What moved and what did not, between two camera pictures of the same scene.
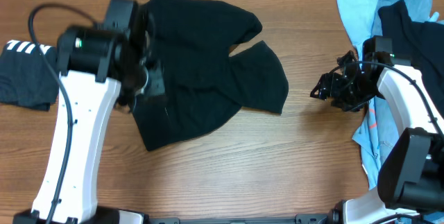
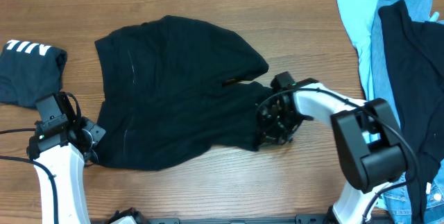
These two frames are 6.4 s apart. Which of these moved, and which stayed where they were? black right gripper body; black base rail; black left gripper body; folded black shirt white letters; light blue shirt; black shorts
Moved: black right gripper body; black left gripper body; black shorts
Stayed: folded black shirt white letters; light blue shirt; black base rail
